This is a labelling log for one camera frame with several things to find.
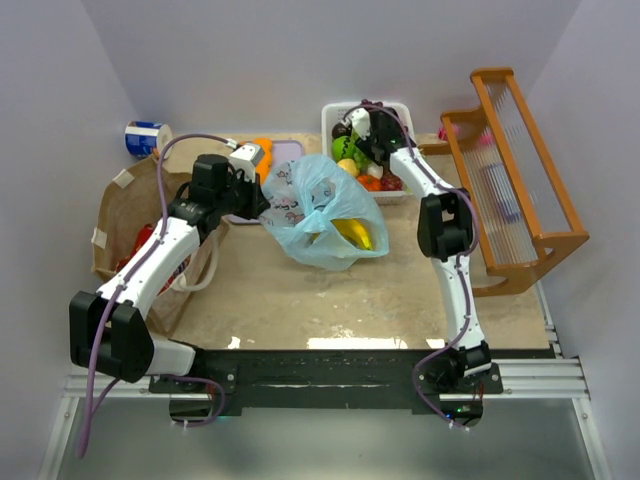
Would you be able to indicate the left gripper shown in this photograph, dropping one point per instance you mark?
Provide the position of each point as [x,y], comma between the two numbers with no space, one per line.
[256,198]

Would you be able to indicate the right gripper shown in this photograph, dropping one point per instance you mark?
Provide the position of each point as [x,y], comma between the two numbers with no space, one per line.
[376,150]

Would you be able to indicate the green grape bunch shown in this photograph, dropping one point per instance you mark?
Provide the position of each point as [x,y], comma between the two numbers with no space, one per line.
[362,160]

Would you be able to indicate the white mushroom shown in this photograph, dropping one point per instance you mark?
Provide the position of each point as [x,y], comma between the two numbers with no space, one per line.
[375,170]

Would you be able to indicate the blue plastic bag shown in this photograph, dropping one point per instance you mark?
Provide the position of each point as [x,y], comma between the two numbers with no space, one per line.
[305,195]

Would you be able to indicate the small orange pumpkin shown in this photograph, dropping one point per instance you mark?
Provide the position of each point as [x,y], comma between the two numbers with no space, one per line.
[370,183]

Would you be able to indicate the yellow bell pepper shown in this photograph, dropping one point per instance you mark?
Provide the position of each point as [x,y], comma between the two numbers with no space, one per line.
[355,232]

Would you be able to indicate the red snack packet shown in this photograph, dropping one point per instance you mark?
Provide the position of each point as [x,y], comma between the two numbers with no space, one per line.
[142,238]

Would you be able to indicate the brown paper grocery bag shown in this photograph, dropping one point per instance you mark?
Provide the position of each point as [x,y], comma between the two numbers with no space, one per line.
[130,202]

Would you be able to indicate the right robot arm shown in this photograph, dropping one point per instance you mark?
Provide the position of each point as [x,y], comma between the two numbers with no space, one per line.
[445,233]

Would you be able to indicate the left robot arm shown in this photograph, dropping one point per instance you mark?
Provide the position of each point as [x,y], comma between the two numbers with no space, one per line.
[108,333]

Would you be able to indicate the orange sweet potato right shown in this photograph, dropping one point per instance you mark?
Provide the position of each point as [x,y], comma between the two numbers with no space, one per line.
[264,166]

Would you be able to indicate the dark mangosteen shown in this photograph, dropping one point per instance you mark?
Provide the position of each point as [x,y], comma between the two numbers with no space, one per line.
[340,130]

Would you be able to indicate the yellow lemon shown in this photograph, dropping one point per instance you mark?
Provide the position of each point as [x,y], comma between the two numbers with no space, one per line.
[350,166]

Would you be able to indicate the purple grape bunch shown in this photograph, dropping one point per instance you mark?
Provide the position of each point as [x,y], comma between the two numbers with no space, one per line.
[391,182]

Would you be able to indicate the lavender cutting board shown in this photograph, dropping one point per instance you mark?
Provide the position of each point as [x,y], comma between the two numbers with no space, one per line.
[282,151]

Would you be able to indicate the white plastic basket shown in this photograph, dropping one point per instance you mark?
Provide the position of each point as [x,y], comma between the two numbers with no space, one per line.
[332,113]

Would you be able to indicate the toilet paper roll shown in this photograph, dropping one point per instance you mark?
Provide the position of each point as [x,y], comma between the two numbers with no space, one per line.
[143,139]

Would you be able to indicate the wooden rack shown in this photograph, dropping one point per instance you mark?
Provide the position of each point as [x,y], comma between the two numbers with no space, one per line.
[528,223]

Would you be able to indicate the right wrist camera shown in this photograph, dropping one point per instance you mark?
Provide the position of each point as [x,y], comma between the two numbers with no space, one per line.
[360,123]

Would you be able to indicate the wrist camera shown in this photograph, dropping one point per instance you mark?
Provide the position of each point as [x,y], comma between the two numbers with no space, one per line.
[360,123]
[247,157]

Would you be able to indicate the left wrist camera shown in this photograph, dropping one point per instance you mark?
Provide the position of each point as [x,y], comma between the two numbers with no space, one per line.
[247,157]

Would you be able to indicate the black base frame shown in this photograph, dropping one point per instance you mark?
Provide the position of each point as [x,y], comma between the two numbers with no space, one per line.
[227,382]

